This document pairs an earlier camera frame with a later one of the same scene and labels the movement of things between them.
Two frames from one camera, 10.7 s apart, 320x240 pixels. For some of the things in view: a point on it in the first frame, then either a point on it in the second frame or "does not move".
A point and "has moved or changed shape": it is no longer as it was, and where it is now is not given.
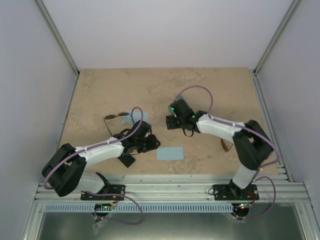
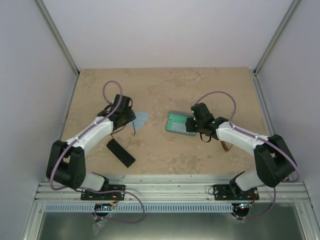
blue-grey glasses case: [179, 96] has moved or changed shape
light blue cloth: [137, 115] does not move
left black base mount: [119, 189] does not move
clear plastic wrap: [98, 225] does not move
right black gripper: [171, 124] → [189, 127]
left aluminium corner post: [59, 41] does not move
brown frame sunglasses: [225, 148] does not move
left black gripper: [152, 144] → [132, 116]
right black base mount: [232, 192] does not move
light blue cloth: [169, 153] has moved or changed shape
